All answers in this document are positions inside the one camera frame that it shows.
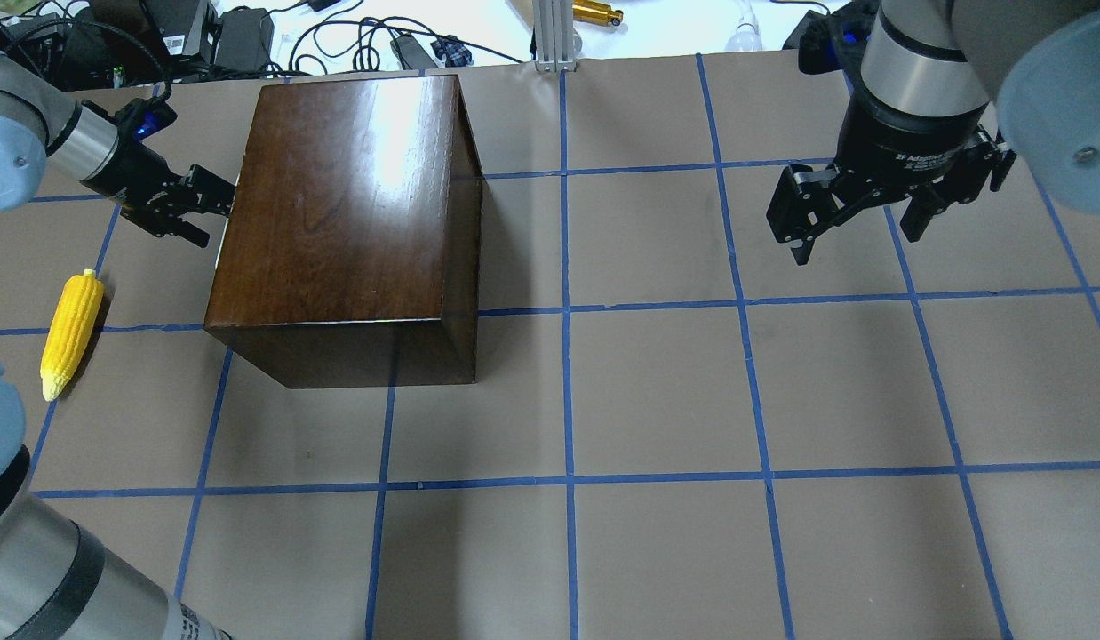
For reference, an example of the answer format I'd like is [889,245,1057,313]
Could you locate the white plastic bulb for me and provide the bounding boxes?
[724,0,765,52]

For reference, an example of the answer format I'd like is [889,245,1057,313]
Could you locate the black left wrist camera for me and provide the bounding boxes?
[116,98,178,141]

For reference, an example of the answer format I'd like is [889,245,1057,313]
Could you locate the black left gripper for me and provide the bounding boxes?
[80,141,235,249]

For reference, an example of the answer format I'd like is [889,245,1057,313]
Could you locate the yellow toy corn cob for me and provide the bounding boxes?
[39,268,106,402]

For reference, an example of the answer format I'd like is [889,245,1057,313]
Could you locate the black power adapter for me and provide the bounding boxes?
[213,7,274,73]

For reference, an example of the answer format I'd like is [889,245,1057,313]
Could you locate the dark brown wooden cabinet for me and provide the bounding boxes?
[204,76,482,389]

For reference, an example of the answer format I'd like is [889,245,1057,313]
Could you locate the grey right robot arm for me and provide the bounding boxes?
[766,1,1100,266]

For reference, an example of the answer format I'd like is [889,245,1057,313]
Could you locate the aluminium extrusion post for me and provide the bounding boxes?
[534,0,578,74]

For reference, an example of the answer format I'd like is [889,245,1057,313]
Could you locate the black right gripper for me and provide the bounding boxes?
[767,93,1018,266]

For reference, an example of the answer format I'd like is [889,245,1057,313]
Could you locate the black electronics box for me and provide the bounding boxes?
[112,1,219,82]

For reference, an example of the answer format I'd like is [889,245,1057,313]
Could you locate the gold cylindrical part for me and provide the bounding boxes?
[571,0,625,26]

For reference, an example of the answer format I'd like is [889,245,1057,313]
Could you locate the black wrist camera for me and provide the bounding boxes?
[116,98,178,141]
[782,1,881,76]

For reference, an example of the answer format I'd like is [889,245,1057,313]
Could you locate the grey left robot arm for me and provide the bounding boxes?
[0,49,235,247]

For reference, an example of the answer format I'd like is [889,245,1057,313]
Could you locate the black tangled cable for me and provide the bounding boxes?
[288,16,524,76]

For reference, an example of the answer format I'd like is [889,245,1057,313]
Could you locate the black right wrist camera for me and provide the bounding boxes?
[782,1,881,76]

